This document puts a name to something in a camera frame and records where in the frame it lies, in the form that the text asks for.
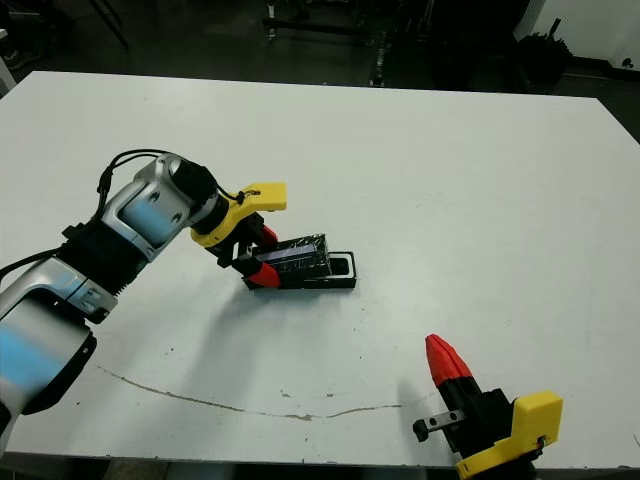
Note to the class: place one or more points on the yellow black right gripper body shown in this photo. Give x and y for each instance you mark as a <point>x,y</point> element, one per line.
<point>530,425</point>

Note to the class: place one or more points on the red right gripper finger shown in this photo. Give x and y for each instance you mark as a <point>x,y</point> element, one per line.
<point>457,367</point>
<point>440,370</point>

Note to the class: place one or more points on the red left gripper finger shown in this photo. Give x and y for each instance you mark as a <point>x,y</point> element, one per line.
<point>270,234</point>
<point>265,275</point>

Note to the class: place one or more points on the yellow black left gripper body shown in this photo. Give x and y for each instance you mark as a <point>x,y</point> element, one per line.
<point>235,215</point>

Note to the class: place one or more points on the glossy black box lid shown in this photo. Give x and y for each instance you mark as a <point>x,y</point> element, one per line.
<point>300,257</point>

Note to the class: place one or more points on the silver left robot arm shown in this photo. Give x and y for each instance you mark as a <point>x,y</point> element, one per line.
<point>75,280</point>

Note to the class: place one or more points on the black box base white lining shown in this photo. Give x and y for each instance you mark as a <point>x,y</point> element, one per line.
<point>330,284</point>

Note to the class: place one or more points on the black slanted stand leg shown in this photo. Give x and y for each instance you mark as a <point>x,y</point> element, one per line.
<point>112,25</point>

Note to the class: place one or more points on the white desk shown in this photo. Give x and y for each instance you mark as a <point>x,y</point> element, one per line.
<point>4,75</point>

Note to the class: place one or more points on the black bushy floor object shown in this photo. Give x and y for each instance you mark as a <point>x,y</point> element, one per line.
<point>547,55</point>

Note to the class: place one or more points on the metal post with caster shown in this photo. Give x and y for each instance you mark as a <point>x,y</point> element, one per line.
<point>378,65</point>

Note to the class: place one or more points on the black wheeled cart frame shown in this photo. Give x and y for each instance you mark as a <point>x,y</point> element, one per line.
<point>320,27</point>

